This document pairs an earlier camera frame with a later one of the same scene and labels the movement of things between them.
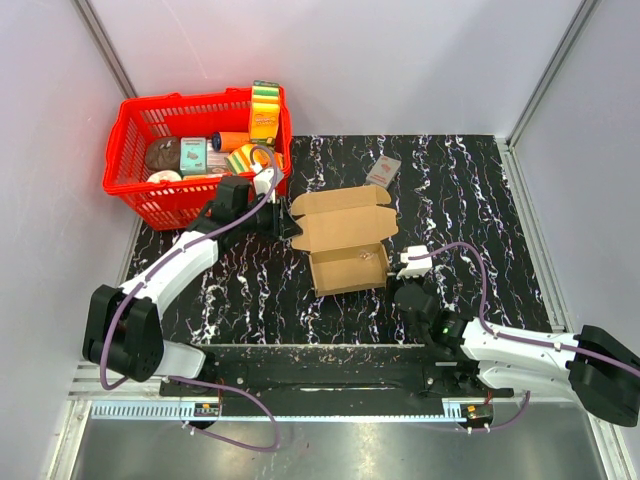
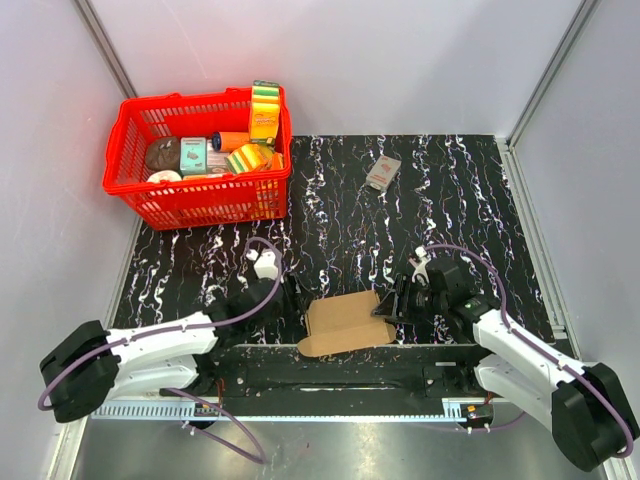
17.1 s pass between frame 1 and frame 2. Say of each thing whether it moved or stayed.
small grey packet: stayed
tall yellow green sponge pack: stayed
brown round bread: stayed
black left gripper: moved
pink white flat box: stayed
